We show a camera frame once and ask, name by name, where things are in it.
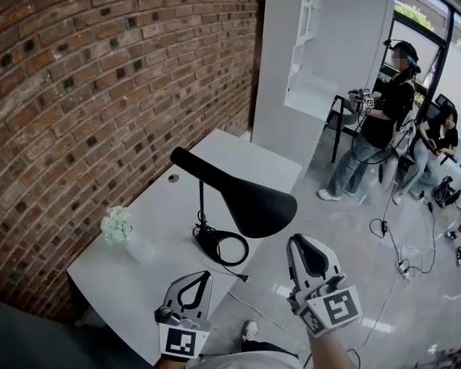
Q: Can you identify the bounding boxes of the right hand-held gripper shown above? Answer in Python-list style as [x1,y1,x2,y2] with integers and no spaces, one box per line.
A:
[287,233,363,339]

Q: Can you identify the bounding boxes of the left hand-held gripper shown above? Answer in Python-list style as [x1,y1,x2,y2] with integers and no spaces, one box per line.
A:
[154,270,214,359]

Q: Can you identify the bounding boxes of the black desk lamp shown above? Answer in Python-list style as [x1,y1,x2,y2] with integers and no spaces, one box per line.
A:
[170,147,298,267]

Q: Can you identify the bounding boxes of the person's right forearm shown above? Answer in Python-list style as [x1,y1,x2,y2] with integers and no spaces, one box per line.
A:
[307,327,351,369]

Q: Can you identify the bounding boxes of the person's left forearm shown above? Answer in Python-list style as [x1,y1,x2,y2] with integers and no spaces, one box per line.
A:
[151,354,187,369]

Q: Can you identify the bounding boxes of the white desk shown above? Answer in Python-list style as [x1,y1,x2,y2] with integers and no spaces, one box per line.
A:
[67,128,303,367]

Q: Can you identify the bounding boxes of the person's right white shoe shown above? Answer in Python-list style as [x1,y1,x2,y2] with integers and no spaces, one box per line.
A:
[240,319,260,342]

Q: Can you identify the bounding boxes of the person's white shirt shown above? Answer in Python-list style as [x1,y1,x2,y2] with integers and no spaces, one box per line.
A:
[184,350,305,369]

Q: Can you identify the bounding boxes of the white power strip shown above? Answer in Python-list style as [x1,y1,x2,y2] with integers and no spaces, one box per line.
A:
[396,258,413,279]

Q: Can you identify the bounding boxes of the person's black trousers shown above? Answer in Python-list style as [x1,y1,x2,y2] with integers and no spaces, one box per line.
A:
[239,340,294,357]

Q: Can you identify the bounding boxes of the white flower bunch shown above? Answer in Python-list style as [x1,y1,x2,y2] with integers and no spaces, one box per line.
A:
[100,205,134,246]

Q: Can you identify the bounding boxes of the black equipment bag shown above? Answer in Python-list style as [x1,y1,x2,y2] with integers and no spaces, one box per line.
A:
[431,175,461,208]

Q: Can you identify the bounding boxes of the grey metal cabinet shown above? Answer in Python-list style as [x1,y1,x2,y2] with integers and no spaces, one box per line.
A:
[0,292,155,369]

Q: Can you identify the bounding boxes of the red checkered cloth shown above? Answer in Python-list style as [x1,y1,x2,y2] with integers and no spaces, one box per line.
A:
[433,342,461,369]

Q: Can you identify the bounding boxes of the black mesh office chair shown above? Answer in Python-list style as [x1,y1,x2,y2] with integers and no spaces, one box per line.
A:
[425,93,457,117]

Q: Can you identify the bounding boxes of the white shelf cabinet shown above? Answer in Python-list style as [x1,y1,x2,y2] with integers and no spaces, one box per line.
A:
[251,0,399,176]

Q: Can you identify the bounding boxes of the black lamp power cord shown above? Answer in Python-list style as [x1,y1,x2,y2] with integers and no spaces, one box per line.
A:
[193,208,251,284]

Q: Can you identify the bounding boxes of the long white floor cable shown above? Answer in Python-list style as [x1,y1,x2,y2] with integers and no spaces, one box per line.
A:
[350,273,409,361]

